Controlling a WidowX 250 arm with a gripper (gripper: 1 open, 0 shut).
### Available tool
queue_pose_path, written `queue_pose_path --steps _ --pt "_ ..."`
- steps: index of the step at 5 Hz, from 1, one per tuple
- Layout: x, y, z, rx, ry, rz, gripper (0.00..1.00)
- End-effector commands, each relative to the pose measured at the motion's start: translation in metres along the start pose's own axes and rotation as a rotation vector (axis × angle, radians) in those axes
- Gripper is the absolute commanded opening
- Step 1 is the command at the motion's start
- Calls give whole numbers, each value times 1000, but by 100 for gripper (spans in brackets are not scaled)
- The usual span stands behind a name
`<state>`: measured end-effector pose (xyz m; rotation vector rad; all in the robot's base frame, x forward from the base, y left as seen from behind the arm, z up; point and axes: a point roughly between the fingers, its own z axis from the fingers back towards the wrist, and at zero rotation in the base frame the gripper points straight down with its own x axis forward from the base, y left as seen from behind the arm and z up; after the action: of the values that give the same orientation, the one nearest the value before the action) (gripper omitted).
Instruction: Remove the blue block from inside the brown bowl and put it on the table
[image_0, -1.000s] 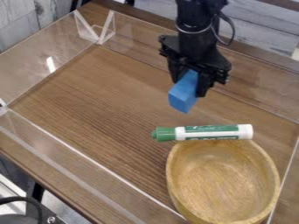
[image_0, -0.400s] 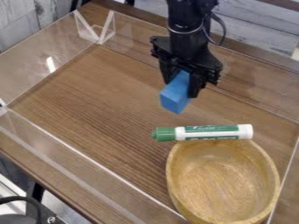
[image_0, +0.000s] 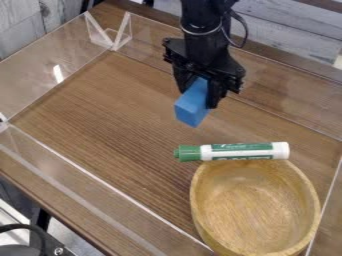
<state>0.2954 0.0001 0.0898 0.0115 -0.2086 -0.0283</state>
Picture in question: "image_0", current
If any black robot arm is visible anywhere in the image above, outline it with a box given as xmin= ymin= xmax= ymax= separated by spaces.
xmin=164 ymin=0 xmax=249 ymax=109

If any blue foam block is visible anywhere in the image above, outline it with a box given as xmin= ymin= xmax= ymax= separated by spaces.
xmin=174 ymin=78 xmax=210 ymax=127

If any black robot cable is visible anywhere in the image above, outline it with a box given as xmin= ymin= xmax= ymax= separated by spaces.
xmin=221 ymin=9 xmax=250 ymax=50

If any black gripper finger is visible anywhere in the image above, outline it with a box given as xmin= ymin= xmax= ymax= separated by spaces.
xmin=173 ymin=64 xmax=197 ymax=93
xmin=206 ymin=80 xmax=228 ymax=109

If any clear acrylic tray wall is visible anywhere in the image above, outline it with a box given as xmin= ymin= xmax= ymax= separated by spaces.
xmin=0 ymin=114 xmax=213 ymax=256

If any black cable lower left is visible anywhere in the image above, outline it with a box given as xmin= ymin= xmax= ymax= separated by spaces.
xmin=0 ymin=223 xmax=49 ymax=256

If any green white dry-erase marker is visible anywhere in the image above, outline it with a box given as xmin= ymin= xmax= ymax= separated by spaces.
xmin=174 ymin=142 xmax=290 ymax=162

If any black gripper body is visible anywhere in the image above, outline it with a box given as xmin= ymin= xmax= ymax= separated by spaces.
xmin=162 ymin=33 xmax=246 ymax=94

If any brown wooden bowl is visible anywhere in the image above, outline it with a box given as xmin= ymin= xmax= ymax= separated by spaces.
xmin=190 ymin=160 xmax=321 ymax=256

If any clear acrylic corner bracket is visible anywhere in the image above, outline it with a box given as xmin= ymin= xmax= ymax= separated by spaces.
xmin=85 ymin=12 xmax=133 ymax=52

